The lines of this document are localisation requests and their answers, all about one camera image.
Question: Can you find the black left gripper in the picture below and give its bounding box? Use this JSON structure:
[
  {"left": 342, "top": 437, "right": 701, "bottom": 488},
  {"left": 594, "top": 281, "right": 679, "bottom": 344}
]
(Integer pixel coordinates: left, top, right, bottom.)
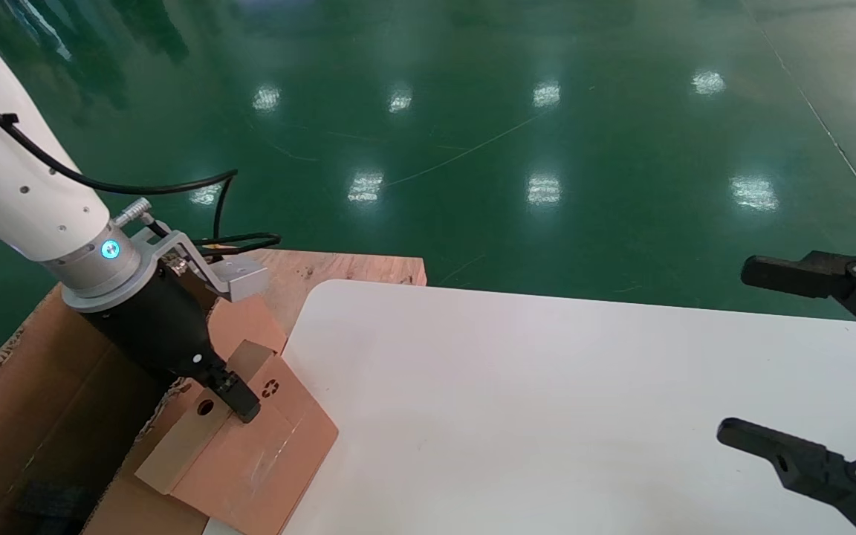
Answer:
[{"left": 82, "top": 267, "right": 262, "bottom": 424}]

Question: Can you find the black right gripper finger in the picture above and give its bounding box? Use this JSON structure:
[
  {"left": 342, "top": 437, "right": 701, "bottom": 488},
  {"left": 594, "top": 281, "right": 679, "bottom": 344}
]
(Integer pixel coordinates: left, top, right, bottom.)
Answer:
[
  {"left": 740, "top": 249, "right": 856, "bottom": 356},
  {"left": 716, "top": 418, "right": 856, "bottom": 535}
]

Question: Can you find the small cardboard box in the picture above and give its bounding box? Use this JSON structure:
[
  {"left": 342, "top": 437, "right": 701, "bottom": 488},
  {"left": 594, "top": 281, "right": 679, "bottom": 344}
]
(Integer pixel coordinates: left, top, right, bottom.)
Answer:
[{"left": 134, "top": 338, "right": 340, "bottom": 535}]

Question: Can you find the large open cardboard box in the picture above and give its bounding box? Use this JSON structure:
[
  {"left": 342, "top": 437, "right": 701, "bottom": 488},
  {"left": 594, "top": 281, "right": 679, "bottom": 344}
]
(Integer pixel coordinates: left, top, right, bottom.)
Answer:
[{"left": 0, "top": 286, "right": 289, "bottom": 535}]

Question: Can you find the wooden pallet board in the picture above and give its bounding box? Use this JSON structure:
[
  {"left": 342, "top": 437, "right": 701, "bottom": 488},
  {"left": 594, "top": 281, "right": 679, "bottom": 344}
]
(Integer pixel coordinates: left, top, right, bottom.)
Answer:
[{"left": 253, "top": 249, "right": 429, "bottom": 335}]

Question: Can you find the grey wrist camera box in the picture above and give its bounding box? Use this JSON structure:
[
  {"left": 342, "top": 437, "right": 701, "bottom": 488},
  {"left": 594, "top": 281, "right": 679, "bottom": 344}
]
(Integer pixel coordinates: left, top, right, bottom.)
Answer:
[{"left": 213, "top": 258, "right": 270, "bottom": 303}]

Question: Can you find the short looped black cable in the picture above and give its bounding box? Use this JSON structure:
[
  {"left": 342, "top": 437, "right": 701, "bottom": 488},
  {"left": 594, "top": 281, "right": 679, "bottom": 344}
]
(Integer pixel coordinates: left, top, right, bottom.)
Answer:
[{"left": 146, "top": 215, "right": 282, "bottom": 258}]

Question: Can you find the silver camera mounting bracket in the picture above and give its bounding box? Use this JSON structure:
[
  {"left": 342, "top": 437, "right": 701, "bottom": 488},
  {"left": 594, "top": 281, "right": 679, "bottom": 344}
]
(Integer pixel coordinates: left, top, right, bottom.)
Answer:
[{"left": 112, "top": 197, "right": 224, "bottom": 294}]

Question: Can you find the long black camera cable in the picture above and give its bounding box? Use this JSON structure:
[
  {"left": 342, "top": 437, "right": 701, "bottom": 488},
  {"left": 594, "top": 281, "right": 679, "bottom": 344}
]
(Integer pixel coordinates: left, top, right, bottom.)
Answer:
[{"left": 0, "top": 78, "right": 239, "bottom": 242}]

